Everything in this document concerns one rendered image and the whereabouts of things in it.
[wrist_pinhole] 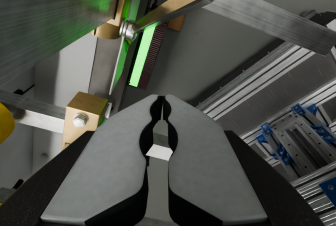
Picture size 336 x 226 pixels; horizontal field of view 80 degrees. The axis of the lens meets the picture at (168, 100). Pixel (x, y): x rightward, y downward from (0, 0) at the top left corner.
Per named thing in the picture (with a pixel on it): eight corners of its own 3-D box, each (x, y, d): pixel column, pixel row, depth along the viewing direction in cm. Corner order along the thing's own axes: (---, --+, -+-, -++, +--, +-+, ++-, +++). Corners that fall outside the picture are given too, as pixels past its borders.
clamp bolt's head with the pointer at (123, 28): (140, 40, 39) (139, 20, 25) (136, 52, 39) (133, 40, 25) (130, 36, 39) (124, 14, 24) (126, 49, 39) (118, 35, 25)
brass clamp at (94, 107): (112, 100, 35) (103, 116, 30) (98, 154, 41) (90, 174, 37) (75, 89, 34) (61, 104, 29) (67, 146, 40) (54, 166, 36)
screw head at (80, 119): (89, 115, 30) (86, 119, 29) (87, 125, 31) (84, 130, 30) (75, 111, 30) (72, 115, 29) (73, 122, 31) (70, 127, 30)
